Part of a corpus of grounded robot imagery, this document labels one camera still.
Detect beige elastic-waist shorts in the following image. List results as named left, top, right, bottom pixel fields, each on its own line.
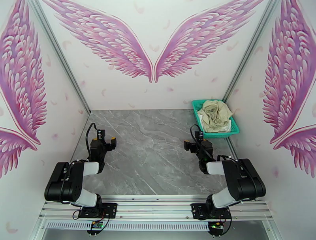
left=198, top=99, right=234, bottom=134

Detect green plastic basket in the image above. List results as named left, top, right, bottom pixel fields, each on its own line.
left=192, top=99, right=241, bottom=139

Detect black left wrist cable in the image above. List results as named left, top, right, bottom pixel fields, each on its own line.
left=85, top=123, right=98, bottom=159

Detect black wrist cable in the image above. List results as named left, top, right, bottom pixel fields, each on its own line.
left=190, top=124, right=206, bottom=148
left=85, top=123, right=98, bottom=159

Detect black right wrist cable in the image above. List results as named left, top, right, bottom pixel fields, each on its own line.
left=190, top=124, right=206, bottom=148

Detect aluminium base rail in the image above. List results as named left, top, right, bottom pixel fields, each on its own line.
left=38, top=195, right=273, bottom=221

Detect white perforated cable duct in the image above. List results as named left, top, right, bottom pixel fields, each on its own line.
left=45, top=221, right=211, bottom=232

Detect aluminium frame post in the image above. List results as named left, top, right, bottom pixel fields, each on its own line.
left=223, top=0, right=275, bottom=102
left=27, top=0, right=91, bottom=114

